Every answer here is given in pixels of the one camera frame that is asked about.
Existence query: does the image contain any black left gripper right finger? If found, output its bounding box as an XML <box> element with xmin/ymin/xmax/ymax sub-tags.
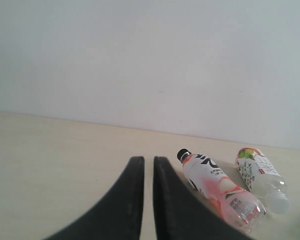
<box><xmin>153</xmin><ymin>156</ymin><xmax>248</xmax><ymax>240</ymax></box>

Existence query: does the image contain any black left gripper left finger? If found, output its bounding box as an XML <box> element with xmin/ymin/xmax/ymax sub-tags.
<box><xmin>47</xmin><ymin>156</ymin><xmax>145</xmax><ymax>240</ymax></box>

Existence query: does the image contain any pink peach soda bottle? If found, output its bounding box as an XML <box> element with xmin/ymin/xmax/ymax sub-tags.
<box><xmin>177</xmin><ymin>148</ymin><xmax>266</xmax><ymax>233</ymax></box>

